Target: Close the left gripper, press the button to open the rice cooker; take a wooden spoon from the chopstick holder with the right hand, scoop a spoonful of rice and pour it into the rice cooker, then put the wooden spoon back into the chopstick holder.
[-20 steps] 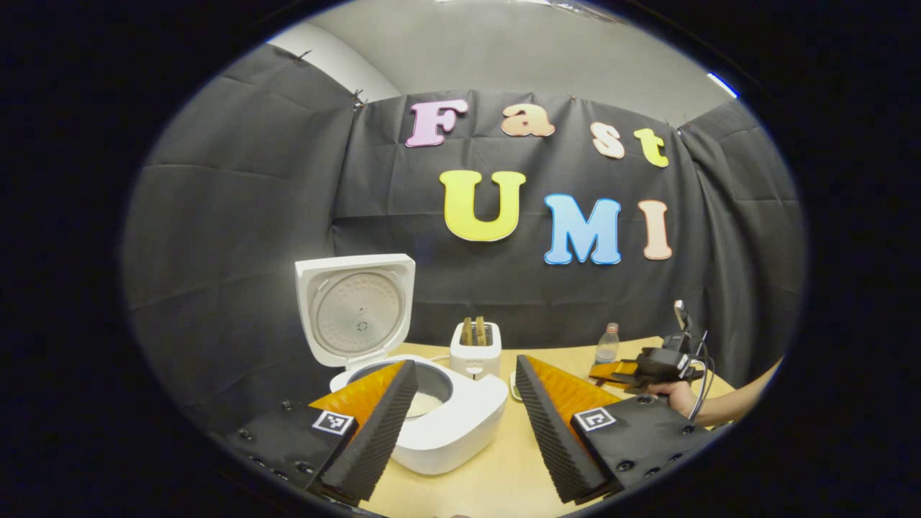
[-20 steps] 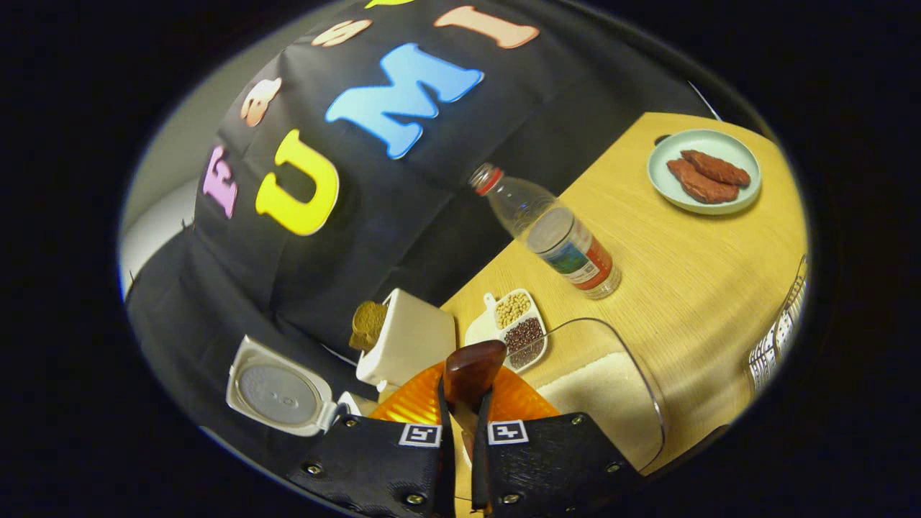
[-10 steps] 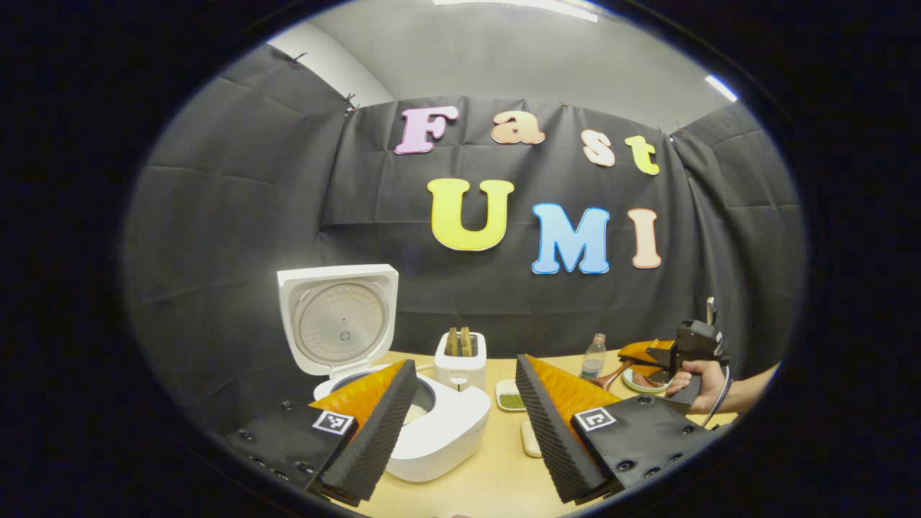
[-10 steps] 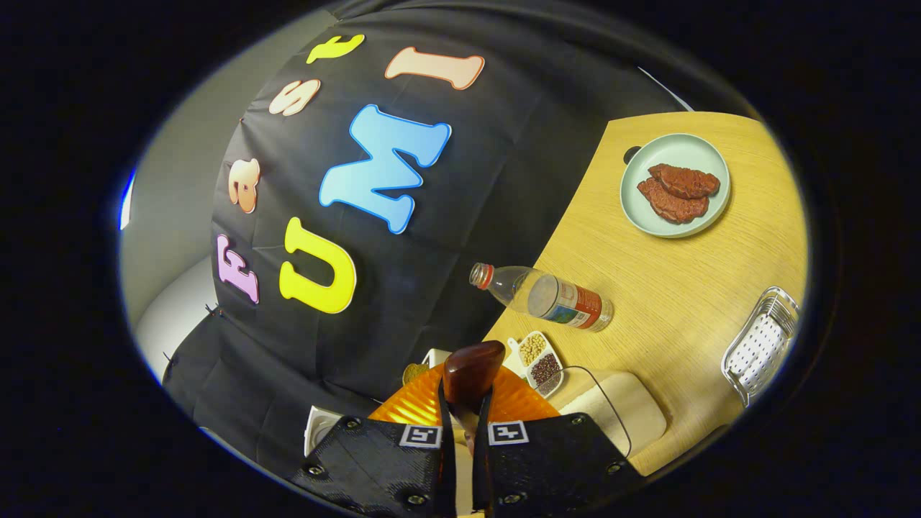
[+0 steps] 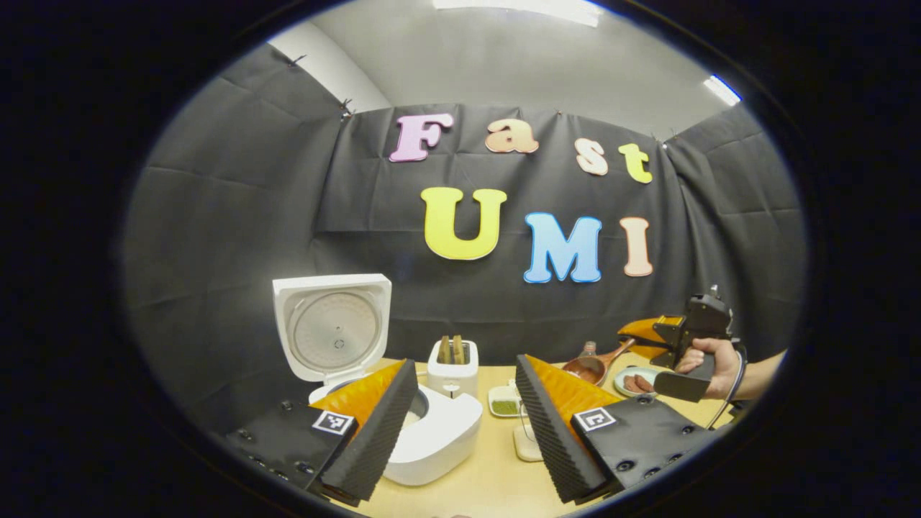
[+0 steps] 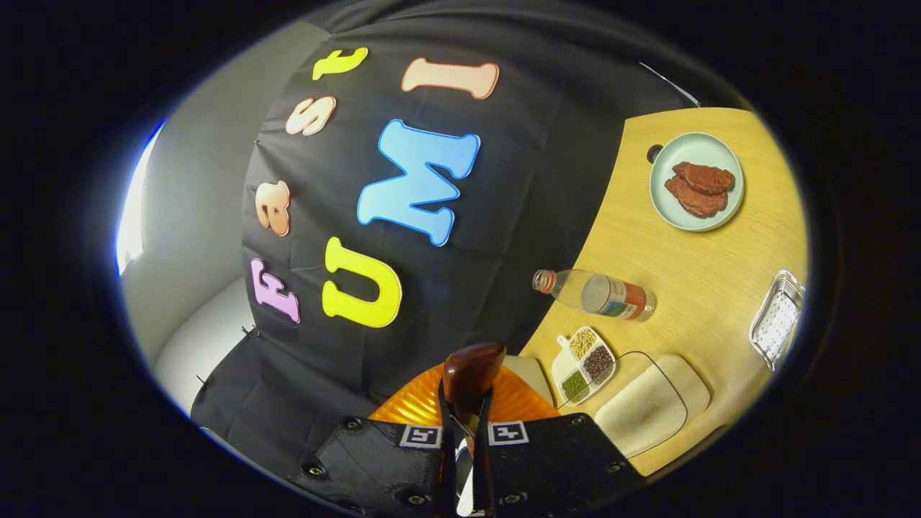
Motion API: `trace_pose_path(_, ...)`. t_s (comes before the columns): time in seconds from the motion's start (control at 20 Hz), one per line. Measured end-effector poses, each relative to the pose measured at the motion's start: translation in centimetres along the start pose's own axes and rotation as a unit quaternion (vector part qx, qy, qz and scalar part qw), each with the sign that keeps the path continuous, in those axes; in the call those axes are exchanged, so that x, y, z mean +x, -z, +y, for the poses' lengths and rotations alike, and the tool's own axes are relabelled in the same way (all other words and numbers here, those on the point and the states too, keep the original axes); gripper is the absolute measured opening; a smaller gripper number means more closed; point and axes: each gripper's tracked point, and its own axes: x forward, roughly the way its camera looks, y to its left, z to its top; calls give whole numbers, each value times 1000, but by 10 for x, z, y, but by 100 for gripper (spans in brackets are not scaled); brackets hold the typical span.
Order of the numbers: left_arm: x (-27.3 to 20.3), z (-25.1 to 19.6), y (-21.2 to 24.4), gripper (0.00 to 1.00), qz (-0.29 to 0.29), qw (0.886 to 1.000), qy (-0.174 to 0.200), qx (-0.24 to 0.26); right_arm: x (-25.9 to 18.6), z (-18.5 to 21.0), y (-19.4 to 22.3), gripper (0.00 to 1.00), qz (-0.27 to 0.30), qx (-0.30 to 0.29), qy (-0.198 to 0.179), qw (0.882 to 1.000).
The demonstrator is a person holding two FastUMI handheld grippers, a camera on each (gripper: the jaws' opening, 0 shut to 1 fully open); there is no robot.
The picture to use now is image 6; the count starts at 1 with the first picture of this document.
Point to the black backdrop cloth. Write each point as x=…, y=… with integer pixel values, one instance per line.
x=547, y=180

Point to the brown wooden spoon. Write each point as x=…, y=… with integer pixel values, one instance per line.
x=471, y=370

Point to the white divided bean dish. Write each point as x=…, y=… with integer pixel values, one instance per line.
x=583, y=367

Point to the glass tray of rice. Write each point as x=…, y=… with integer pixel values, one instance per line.
x=647, y=406

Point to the clear plastic drink bottle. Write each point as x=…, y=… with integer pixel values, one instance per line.
x=597, y=293

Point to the white toaster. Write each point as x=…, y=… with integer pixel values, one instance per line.
x=529, y=374

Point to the large ceiling light panel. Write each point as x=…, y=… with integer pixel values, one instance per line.
x=133, y=216

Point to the pale green plate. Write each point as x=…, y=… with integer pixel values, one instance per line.
x=727, y=212

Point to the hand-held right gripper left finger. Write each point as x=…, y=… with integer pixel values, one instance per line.
x=374, y=460

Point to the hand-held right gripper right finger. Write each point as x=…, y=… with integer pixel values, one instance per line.
x=554, y=460

